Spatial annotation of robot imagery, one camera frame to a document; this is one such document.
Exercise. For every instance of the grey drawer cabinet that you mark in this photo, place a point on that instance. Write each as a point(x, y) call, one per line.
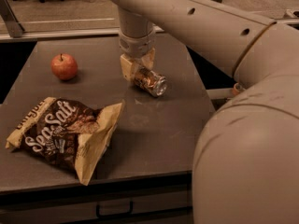
point(163, 199)

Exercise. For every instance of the brown sea salt chip bag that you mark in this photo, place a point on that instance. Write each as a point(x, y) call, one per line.
point(68, 134)

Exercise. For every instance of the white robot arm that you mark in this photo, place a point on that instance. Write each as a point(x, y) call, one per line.
point(246, 161)

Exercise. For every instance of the left metal railing post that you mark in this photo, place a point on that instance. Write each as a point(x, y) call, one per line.
point(14, 28)

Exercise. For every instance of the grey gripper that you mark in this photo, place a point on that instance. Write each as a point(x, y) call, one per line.
point(136, 47)

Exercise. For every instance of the black drawer handle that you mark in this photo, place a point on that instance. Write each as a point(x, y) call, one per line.
point(114, 209)

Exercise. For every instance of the red apple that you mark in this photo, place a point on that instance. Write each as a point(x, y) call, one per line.
point(64, 66)

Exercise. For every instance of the orange tape roll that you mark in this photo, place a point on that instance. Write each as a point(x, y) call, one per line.
point(237, 89)

